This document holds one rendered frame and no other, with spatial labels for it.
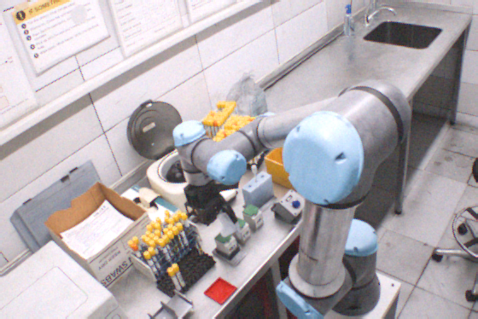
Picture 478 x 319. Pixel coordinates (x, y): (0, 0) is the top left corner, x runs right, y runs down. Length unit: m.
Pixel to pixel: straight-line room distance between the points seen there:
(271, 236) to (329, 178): 0.77
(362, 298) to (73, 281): 0.67
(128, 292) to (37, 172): 0.49
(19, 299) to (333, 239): 0.68
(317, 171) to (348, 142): 0.06
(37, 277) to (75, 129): 0.61
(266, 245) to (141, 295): 0.40
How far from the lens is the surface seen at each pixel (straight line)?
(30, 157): 1.42
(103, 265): 1.27
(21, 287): 1.04
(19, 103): 1.35
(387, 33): 2.95
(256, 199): 1.36
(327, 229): 0.68
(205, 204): 1.07
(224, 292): 1.20
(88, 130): 1.49
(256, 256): 1.26
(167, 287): 1.23
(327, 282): 0.84
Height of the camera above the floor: 1.83
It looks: 35 degrees down
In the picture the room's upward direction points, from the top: 11 degrees counter-clockwise
